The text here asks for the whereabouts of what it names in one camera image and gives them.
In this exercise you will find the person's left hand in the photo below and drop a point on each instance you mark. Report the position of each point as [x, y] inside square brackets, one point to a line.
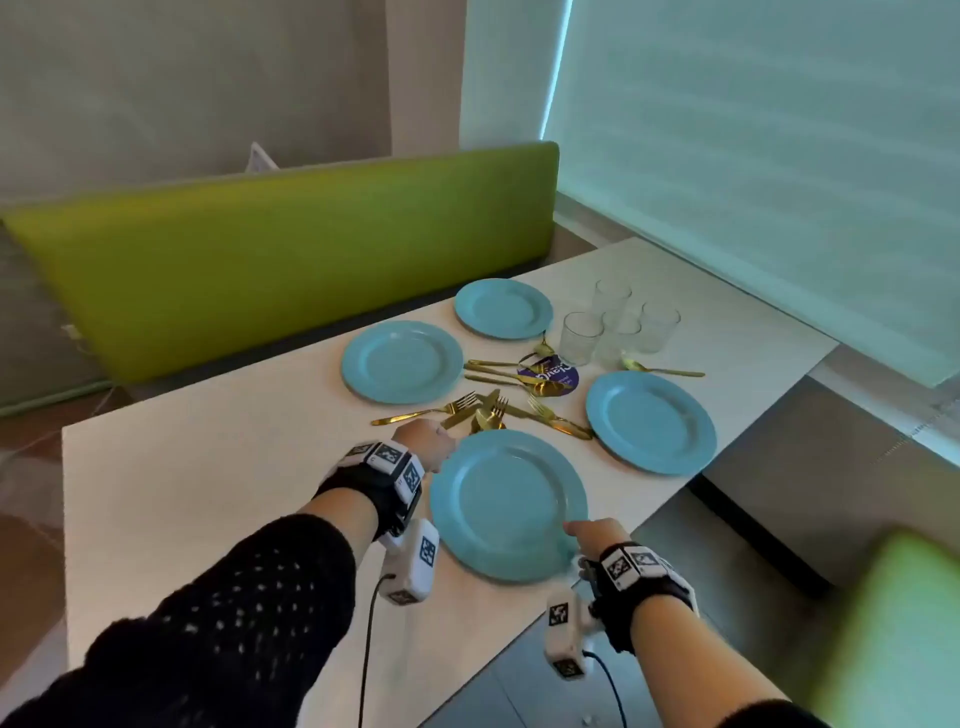
[427, 444]

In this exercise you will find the person's right hand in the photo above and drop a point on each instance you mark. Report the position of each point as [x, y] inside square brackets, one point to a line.
[600, 534]

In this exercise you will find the person's right forearm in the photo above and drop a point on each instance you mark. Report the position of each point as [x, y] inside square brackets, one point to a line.
[675, 645]

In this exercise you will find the person's left forearm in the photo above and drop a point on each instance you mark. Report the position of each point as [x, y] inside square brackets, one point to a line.
[330, 519]

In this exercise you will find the round purple sticker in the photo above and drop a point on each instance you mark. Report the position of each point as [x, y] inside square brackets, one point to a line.
[566, 379]

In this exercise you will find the white table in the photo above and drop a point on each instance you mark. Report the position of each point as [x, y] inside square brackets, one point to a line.
[225, 487]

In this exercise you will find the green upholstered bench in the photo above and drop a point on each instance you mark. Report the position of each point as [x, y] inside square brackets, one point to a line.
[262, 262]

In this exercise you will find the green seat cushion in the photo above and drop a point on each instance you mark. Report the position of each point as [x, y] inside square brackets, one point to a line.
[900, 637]

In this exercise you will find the small white sign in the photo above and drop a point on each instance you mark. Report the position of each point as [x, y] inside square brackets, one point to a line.
[262, 157]

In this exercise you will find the pale window blind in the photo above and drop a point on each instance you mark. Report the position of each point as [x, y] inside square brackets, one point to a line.
[750, 150]

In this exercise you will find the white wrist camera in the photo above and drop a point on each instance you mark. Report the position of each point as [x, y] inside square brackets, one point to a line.
[409, 562]
[566, 637]

